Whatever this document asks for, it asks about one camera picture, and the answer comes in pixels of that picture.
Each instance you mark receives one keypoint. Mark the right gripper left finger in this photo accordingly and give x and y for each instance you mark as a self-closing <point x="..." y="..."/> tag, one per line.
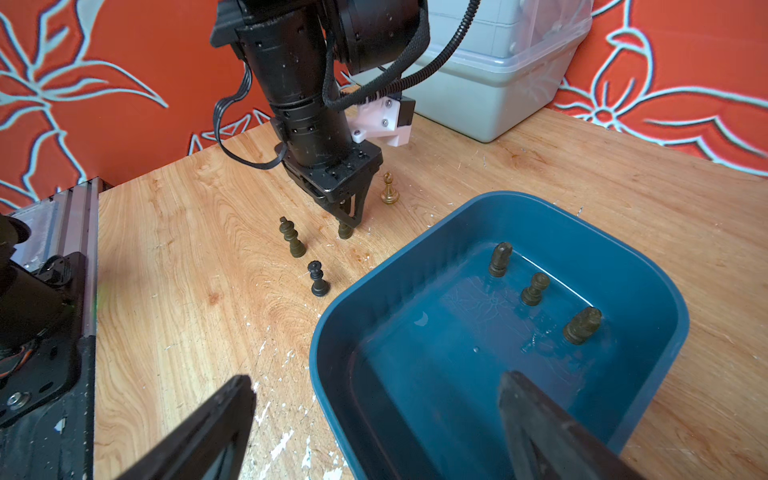
<point x="210" y="444"/>

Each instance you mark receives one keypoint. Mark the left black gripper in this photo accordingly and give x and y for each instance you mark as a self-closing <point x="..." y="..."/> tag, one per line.
<point x="341" y="187"/>

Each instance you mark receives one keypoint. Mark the gold chess pawn left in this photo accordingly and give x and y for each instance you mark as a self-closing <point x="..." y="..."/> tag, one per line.
<point x="389" y="195"/>

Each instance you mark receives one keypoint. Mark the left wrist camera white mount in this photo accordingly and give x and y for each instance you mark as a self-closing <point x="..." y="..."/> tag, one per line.
<point x="389" y="119"/>

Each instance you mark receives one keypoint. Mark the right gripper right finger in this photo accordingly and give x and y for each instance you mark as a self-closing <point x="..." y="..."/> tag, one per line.
<point x="545" y="442"/>

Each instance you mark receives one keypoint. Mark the teal plastic storage box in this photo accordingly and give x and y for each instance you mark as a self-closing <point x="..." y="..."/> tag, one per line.
<point x="406" y="363"/>

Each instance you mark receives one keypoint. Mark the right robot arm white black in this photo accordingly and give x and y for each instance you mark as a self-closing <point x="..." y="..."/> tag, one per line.
<point x="47" y="397"/>

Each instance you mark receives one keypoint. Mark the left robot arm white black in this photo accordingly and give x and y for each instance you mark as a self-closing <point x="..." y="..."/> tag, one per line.
<point x="315" y="59"/>

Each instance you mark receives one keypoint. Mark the grey lidded storage container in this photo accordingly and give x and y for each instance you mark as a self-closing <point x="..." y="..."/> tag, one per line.
<point x="509" y="65"/>

